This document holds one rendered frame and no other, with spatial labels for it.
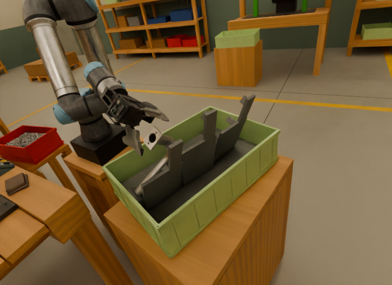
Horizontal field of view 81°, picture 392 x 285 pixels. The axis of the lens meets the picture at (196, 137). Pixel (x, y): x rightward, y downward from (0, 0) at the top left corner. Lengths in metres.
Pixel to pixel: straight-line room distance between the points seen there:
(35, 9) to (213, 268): 1.01
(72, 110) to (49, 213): 0.39
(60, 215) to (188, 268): 0.52
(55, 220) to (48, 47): 0.61
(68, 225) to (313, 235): 1.47
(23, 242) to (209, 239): 0.63
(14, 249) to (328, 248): 1.63
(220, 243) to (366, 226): 1.33
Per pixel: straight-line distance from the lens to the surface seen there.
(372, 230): 1.99
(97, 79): 0.78
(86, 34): 1.05
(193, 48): 5.97
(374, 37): 5.20
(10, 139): 1.85
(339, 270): 1.76
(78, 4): 1.01
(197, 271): 0.80
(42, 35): 0.98
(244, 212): 0.89
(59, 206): 1.02
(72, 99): 0.88
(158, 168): 0.77
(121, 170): 1.03
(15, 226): 1.11
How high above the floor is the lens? 1.50
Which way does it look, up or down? 33 degrees down
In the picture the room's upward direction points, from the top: 11 degrees counter-clockwise
